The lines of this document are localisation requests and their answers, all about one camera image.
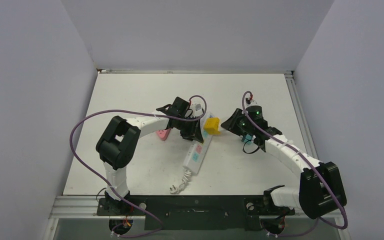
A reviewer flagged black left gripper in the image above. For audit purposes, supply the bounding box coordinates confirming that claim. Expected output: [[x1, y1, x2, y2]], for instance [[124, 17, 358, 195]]
[[175, 115, 202, 143]]

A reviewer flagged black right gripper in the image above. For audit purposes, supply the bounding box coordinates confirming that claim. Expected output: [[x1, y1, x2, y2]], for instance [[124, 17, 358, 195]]
[[222, 109, 255, 137]]

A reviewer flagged teal plug adapter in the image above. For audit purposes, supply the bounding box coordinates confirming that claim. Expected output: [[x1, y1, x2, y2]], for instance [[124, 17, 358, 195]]
[[241, 134, 254, 145]]

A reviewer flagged yellow plug adapter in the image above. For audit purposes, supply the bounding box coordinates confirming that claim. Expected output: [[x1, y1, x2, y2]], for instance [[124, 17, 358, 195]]
[[203, 117, 221, 136]]

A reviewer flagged pink triangular plug adapter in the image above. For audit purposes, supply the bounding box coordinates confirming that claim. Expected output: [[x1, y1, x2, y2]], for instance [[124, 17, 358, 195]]
[[155, 128, 171, 141]]

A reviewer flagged white power strip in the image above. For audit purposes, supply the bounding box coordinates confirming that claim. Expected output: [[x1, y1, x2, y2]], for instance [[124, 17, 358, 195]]
[[182, 112, 214, 175]]

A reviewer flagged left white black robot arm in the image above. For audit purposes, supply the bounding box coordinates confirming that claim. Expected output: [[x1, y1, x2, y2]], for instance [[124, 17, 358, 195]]
[[95, 97, 208, 215]]

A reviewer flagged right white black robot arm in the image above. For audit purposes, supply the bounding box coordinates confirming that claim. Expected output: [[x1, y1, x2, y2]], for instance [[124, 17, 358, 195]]
[[221, 105, 347, 219]]

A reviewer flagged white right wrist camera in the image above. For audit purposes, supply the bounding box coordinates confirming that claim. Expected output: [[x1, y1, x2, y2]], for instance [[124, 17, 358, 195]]
[[248, 98, 260, 106]]

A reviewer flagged white power strip cord plug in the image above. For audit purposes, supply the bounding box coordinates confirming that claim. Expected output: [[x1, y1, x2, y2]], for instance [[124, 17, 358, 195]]
[[169, 169, 193, 195]]

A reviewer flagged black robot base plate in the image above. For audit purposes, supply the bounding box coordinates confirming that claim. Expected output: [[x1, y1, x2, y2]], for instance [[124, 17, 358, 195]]
[[96, 195, 295, 231]]

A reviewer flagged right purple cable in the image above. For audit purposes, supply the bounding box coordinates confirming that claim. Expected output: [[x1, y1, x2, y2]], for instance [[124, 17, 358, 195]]
[[241, 90, 349, 239]]

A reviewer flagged purple cable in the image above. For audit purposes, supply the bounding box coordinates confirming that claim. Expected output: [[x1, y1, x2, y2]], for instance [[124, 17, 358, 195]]
[[69, 95, 208, 239], [241, 90, 349, 239]]

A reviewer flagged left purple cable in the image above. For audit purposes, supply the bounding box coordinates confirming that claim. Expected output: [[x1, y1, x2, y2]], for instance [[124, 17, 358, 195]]
[[69, 95, 208, 239]]

